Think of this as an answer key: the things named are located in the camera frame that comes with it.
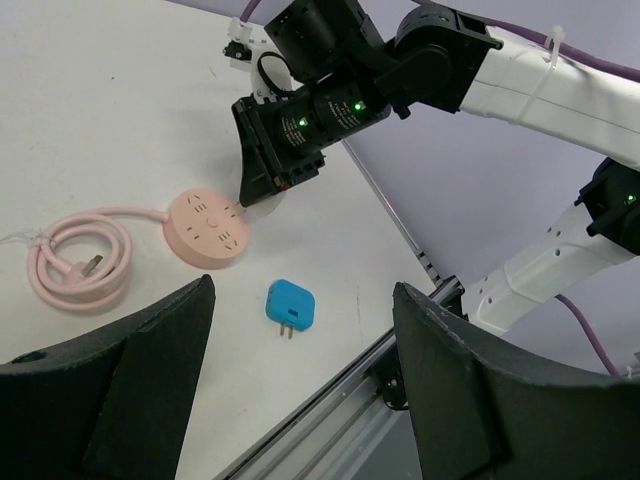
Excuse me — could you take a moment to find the blue plug adapter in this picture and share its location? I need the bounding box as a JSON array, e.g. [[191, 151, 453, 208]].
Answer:
[[265, 279, 316, 340]]

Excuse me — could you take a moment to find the aluminium front rail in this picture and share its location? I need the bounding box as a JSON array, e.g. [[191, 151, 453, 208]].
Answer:
[[220, 278, 475, 479]]

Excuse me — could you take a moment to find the pink round power strip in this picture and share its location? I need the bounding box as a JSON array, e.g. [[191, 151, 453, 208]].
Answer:
[[163, 188, 250, 270]]

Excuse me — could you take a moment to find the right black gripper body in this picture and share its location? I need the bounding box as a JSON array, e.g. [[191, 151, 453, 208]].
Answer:
[[257, 82, 390, 193]]

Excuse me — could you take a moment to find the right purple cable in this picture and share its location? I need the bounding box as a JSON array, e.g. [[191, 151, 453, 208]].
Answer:
[[239, 0, 640, 379]]

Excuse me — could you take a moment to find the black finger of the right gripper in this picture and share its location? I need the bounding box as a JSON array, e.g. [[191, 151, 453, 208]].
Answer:
[[231, 99, 280, 208]]

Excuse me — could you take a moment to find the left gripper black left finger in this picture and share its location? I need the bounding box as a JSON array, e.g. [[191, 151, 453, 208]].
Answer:
[[1, 275, 216, 479]]

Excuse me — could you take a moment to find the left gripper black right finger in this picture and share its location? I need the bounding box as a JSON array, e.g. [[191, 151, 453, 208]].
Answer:
[[393, 283, 639, 479]]

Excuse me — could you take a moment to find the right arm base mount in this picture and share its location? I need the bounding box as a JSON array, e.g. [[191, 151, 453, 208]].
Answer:
[[368, 344, 408, 411]]

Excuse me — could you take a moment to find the pink coiled cord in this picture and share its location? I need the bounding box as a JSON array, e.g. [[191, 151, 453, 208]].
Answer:
[[0, 205, 171, 315]]

